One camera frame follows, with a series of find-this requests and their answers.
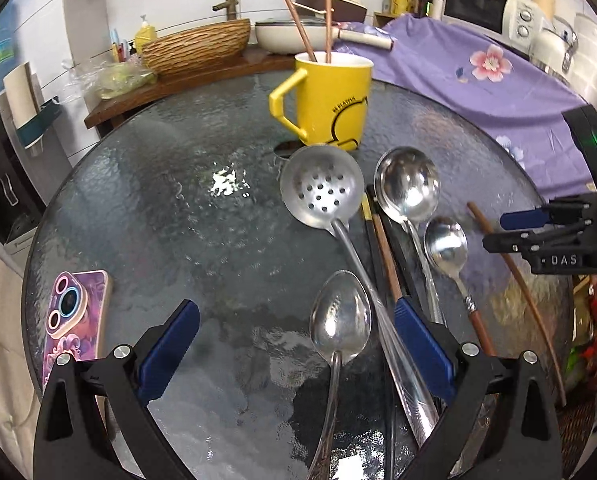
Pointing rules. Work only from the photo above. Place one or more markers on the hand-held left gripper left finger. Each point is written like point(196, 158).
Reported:
point(171, 347)

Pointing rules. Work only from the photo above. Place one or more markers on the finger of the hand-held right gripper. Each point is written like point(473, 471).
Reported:
point(523, 218)
point(508, 242)

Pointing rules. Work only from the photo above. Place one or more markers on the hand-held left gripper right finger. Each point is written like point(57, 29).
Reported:
point(423, 345)

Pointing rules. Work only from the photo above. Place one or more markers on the steel serving spoon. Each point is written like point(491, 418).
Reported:
point(338, 320)

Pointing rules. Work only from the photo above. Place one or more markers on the steel soup ladle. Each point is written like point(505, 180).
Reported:
point(408, 185)

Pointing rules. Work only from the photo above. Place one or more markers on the steel slotted ladle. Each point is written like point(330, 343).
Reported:
point(318, 180)

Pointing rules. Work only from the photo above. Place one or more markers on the yellow mug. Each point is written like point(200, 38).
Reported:
point(328, 105)

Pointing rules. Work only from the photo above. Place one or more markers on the phone in pink case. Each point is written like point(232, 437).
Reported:
point(78, 310)

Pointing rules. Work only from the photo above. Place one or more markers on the white electric kettle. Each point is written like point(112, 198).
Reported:
point(550, 47)

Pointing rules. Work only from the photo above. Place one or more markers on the purple floral cloth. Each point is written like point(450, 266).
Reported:
point(428, 75)

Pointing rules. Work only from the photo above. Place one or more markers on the white microwave oven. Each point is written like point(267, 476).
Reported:
point(473, 5)

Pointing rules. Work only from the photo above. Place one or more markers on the water dispenser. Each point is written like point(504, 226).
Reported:
point(3, 185)

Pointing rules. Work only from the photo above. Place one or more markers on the small wooden box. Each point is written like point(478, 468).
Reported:
point(383, 19)

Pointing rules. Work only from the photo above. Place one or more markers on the wooden counter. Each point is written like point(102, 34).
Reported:
point(203, 80)

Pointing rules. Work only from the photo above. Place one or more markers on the clear plastic bag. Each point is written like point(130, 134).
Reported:
point(123, 80)

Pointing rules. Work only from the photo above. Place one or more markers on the brown and white rice cooker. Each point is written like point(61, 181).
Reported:
point(348, 7)

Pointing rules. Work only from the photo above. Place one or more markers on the paper cup dispenser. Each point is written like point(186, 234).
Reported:
point(26, 100)

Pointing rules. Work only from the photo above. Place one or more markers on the woven-pattern basin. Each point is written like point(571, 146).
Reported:
point(193, 50)

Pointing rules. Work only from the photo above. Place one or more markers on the toothbrushes in cup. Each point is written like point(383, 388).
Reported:
point(121, 47)

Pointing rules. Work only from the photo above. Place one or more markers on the white frying pan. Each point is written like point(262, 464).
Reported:
point(278, 37)

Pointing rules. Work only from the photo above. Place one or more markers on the yellow soap bottle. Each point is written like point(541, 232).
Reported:
point(146, 37)

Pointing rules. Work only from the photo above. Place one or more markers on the bamboo-style faucet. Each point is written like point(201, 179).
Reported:
point(228, 5)

